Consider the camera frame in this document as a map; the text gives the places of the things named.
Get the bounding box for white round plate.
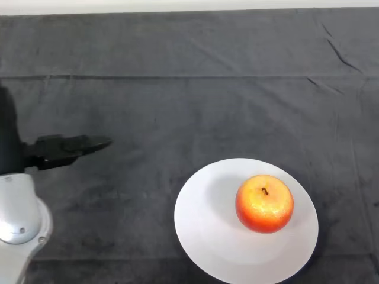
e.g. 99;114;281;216
174;157;320;284

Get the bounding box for black cloth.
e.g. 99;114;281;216
0;7;379;284

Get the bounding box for red yellow apple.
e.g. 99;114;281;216
235;174;294;234

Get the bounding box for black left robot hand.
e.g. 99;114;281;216
0;86;113;176

